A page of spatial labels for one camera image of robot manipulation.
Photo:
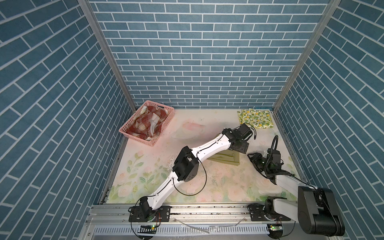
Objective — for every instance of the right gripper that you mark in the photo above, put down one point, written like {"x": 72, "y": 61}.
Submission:
{"x": 255, "y": 158}

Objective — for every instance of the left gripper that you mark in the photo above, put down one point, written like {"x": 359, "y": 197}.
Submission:
{"x": 244, "y": 147}

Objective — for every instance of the olive green skirt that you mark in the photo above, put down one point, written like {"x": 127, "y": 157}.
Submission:
{"x": 226, "y": 157}

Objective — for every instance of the lemon print skirt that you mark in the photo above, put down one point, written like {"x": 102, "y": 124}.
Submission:
{"x": 255, "y": 118}

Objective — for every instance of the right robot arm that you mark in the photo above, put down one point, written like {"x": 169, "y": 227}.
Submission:
{"x": 316, "y": 209}

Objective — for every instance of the pink perforated plastic basket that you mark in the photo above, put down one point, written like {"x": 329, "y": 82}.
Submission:
{"x": 152, "y": 142}

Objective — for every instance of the red patterned skirt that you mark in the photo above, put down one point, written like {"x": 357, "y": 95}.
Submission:
{"x": 148, "y": 123}

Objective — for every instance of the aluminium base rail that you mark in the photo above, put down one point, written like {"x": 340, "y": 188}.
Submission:
{"x": 187, "y": 222}

